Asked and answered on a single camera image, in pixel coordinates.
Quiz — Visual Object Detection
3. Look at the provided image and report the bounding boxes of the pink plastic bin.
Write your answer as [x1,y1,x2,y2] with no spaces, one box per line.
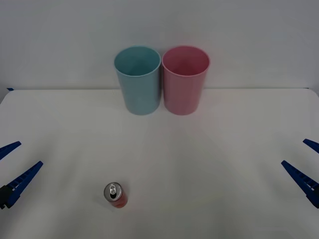
[161,45,211,116]

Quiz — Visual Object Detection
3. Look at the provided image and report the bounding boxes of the pale blue plastic bin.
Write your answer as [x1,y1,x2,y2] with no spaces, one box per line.
[114,45,161,116]

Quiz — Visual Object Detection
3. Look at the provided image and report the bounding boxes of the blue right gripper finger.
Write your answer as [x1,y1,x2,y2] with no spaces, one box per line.
[302,138,319,153]
[281,160,319,209]

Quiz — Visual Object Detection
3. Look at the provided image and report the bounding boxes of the red drink can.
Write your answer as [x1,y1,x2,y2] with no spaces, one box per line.
[103,181,128,209]

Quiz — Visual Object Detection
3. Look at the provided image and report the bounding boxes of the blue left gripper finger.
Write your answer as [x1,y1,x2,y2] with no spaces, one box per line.
[0,161,44,210]
[0,141,22,161]

